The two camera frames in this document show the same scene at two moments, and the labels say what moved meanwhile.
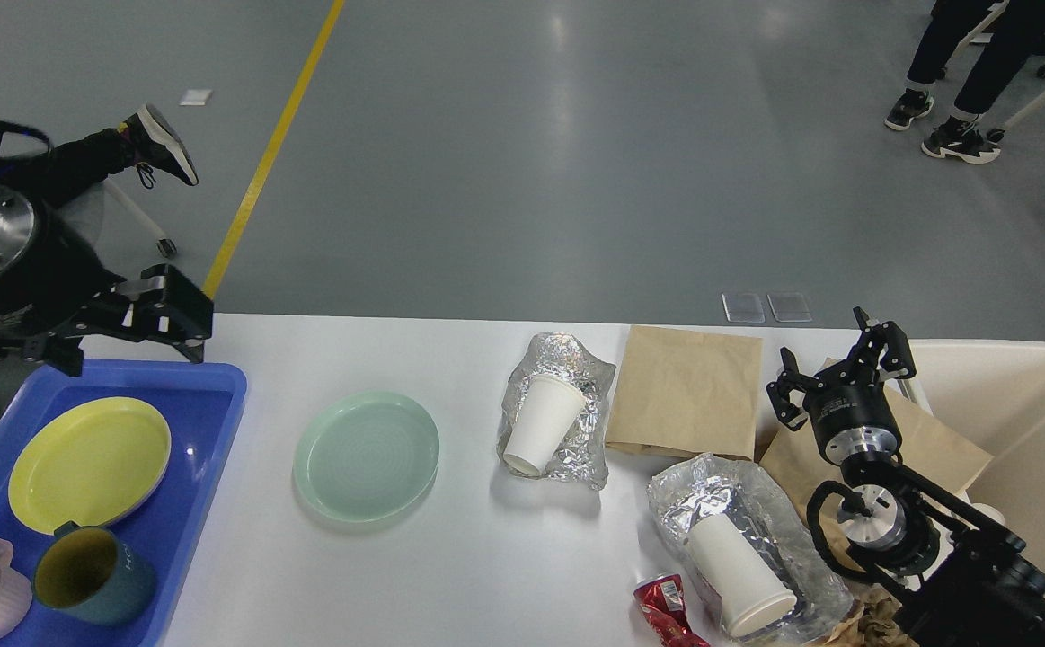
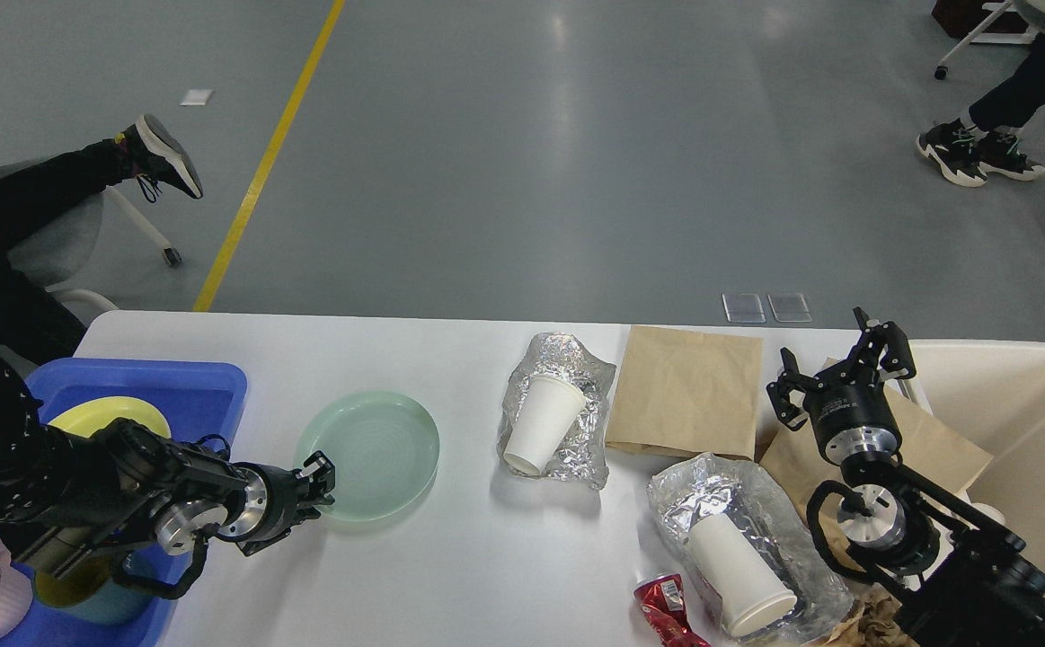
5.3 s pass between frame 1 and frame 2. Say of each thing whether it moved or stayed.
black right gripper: stayed
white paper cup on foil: stayed
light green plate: stayed
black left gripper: moved
